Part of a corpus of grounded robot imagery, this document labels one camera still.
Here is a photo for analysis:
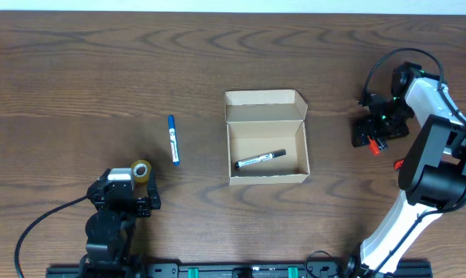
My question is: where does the yellow tape roll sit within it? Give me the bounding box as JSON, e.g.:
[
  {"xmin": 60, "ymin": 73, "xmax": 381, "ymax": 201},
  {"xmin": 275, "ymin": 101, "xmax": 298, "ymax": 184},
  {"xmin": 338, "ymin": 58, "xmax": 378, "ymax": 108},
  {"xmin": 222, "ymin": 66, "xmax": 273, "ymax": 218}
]
[{"xmin": 130, "ymin": 160, "xmax": 152, "ymax": 184}]

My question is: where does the orange utility knife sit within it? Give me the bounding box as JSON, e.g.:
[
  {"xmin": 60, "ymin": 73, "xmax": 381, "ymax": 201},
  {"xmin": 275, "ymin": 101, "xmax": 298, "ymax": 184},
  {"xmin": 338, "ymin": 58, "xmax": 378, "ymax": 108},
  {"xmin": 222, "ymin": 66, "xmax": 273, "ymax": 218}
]
[{"xmin": 393, "ymin": 159, "xmax": 404, "ymax": 171}]

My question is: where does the blue whiteboard marker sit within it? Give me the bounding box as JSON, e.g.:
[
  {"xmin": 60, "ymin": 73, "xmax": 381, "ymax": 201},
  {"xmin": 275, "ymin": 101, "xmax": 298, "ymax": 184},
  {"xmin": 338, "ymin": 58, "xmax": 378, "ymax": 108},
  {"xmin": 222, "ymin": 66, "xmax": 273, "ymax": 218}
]
[{"xmin": 168, "ymin": 115, "xmax": 180, "ymax": 166}]

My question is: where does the orange black stapler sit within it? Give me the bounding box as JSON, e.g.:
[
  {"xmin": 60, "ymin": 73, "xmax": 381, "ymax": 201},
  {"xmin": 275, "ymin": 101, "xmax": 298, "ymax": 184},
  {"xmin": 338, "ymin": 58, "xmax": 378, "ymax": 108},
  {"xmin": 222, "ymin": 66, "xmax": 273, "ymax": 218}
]
[{"xmin": 368, "ymin": 137, "xmax": 388, "ymax": 155}]

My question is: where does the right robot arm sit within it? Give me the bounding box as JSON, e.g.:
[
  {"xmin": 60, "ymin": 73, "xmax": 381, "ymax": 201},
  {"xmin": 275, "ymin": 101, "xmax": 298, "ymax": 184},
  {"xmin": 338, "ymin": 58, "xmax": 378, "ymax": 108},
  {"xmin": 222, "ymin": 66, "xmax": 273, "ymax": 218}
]
[{"xmin": 344, "ymin": 62, "xmax": 466, "ymax": 277}]

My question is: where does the cardboard box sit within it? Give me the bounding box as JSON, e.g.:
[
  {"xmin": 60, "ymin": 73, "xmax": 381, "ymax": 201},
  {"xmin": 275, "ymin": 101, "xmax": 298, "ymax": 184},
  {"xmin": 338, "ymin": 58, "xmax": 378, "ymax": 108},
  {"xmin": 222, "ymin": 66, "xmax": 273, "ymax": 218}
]
[{"xmin": 225, "ymin": 89, "xmax": 310, "ymax": 185}]

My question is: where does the black mounting rail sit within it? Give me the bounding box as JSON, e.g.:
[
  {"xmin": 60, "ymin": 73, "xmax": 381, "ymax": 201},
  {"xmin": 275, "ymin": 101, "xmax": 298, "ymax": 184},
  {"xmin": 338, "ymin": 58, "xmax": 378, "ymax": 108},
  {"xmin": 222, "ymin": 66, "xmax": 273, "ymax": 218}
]
[{"xmin": 46, "ymin": 251, "xmax": 434, "ymax": 278}]

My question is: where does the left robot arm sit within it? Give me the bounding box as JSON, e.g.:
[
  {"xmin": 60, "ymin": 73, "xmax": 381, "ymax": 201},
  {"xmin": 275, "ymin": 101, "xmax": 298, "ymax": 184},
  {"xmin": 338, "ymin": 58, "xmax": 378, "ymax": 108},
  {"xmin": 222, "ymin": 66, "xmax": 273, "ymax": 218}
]
[{"xmin": 78, "ymin": 168, "xmax": 161, "ymax": 278}]

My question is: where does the black whiteboard marker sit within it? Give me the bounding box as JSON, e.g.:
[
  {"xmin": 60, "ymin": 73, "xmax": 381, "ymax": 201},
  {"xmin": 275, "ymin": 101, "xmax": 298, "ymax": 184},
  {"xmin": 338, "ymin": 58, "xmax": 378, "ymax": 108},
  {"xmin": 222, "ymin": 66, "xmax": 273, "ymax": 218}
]
[{"xmin": 235, "ymin": 149, "xmax": 286, "ymax": 169}]

